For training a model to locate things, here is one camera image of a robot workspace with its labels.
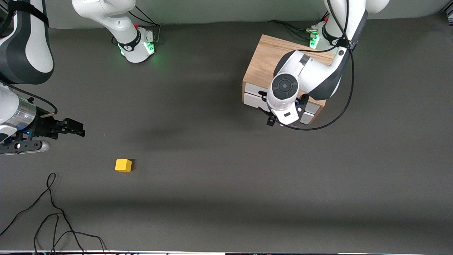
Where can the yellow cube block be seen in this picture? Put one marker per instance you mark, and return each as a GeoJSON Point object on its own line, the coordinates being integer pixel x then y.
{"type": "Point", "coordinates": [123, 165]}

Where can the white-fronted wooden drawer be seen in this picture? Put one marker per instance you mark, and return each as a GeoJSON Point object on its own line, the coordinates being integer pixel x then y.
{"type": "Point", "coordinates": [254, 88]}
{"type": "Point", "coordinates": [253, 101]}

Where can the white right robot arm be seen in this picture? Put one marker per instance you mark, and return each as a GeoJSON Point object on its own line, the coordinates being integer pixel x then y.
{"type": "Point", "coordinates": [24, 46]}

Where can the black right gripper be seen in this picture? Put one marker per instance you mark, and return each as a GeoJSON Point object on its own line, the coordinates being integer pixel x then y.
{"type": "Point", "coordinates": [45, 126]}

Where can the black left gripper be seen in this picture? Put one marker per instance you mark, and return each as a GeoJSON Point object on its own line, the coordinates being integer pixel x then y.
{"type": "Point", "coordinates": [270, 121]}

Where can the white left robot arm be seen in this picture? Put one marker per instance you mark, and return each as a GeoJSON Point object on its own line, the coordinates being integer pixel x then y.
{"type": "Point", "coordinates": [318, 71]}

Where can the wooden drawer cabinet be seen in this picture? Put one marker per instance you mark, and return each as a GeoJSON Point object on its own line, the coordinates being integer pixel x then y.
{"type": "Point", "coordinates": [269, 60]}

